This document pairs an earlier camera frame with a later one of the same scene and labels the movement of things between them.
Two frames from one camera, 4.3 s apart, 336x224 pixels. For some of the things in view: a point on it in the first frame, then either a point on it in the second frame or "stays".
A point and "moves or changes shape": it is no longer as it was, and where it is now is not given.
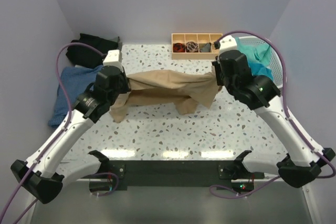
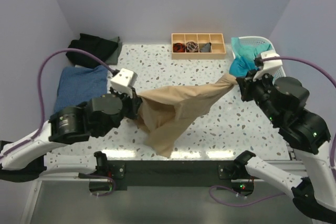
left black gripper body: (124, 87) to (130, 111)
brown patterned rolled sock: (191, 46) stays
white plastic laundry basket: (276, 63) stays
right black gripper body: (222, 80) to (258, 91)
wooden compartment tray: (195, 46) stays
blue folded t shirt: (76, 79) stays
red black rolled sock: (178, 47) stays
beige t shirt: (184, 89) moves or changes shape
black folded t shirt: (86, 56) stays
